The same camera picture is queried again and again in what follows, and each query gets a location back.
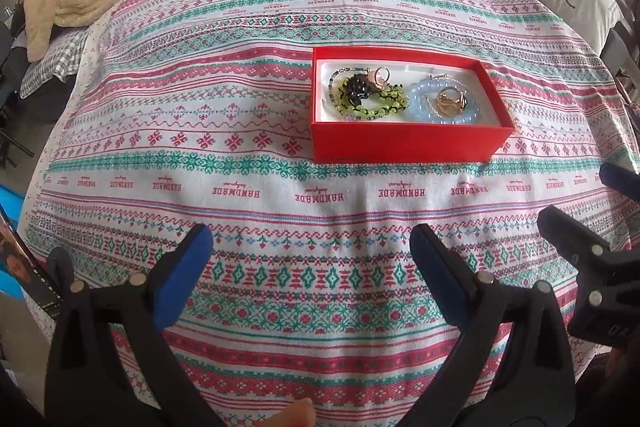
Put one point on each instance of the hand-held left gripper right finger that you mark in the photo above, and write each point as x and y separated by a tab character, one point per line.
440	272

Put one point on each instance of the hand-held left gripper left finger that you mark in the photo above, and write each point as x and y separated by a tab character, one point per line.
185	267

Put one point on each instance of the person's left hand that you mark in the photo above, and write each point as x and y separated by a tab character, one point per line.
292	414

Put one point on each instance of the gold hoop earring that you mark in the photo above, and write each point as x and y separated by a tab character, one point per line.
381	74

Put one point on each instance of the red green patterned tablecloth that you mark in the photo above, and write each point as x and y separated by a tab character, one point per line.
200	157

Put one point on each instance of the checked bedsheet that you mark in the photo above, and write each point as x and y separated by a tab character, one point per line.
50	62

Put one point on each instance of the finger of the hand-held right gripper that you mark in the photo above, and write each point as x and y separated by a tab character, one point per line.
622	182
570	237

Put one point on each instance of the dark printed box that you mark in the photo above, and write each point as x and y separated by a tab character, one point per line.
25	267

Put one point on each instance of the blue sheet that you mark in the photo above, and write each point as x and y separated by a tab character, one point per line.
10	207

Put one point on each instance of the red jewelry box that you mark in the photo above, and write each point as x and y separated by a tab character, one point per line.
400	142

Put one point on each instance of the black beaded ornament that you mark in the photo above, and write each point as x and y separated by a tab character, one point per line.
361	87

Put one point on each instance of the black tripod stand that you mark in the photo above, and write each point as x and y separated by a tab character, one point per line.
10	72

